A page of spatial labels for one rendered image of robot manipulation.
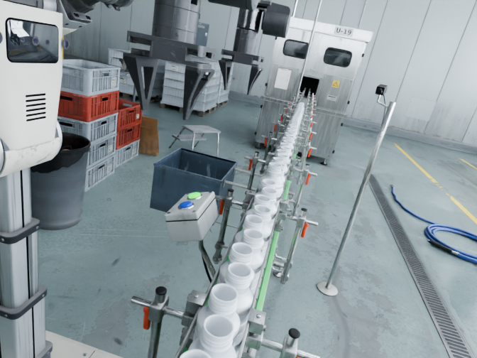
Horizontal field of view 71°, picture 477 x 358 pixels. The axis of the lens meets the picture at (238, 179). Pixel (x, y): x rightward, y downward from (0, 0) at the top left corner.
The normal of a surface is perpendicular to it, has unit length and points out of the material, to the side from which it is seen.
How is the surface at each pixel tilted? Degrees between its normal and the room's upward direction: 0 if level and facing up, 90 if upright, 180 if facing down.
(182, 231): 90
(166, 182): 90
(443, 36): 90
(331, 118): 90
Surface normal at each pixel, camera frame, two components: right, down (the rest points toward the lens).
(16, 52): 0.96, 0.25
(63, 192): 0.60, 0.44
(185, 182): -0.22, 0.31
